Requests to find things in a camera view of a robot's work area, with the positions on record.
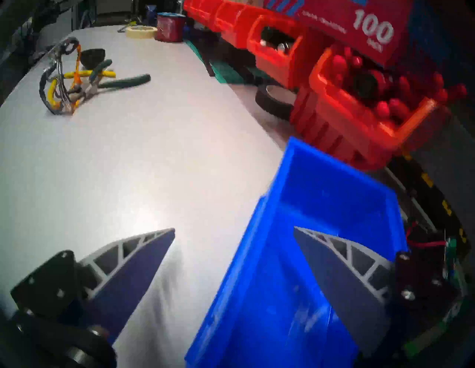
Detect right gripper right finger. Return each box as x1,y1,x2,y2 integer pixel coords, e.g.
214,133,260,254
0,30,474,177
293,226,397,358

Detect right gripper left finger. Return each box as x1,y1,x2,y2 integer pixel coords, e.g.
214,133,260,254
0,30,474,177
77,227,176,344

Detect blue labelled storage bin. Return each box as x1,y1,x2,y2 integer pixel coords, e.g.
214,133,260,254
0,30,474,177
184,136,409,368

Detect dark green handled pliers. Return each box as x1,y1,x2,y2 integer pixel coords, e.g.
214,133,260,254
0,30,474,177
80,59,151,99

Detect yellow handled pliers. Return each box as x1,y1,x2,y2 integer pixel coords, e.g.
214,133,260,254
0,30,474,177
46,69,116,112

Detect clear safety glasses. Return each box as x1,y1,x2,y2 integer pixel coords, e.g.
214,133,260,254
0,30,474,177
39,36,80,115

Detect blue cleaning cloths box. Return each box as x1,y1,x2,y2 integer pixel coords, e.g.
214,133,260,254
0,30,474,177
260,0,475,67

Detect red plastic knobs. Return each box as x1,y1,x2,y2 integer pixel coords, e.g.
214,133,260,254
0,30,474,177
330,45,468,125

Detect wide black tape roll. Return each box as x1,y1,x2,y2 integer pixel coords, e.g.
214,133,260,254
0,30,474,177
255,85,297,121

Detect red stackable parts bin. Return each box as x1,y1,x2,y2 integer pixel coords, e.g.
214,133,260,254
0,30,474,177
309,45,468,149
247,15,308,89
184,0,223,26
213,0,268,49

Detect green cutting mat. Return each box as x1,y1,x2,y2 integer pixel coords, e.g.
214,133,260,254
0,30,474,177
184,39,275,85

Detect beige masking tape roll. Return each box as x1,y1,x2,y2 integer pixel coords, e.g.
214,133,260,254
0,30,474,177
125,25,158,39

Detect black canister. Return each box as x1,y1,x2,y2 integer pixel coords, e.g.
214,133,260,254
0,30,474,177
260,27,297,52

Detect black gadget red wire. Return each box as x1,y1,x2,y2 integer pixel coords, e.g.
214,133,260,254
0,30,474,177
404,221,469,282

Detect red wire spool blue label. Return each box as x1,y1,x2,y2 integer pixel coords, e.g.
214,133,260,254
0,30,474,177
156,12,186,42

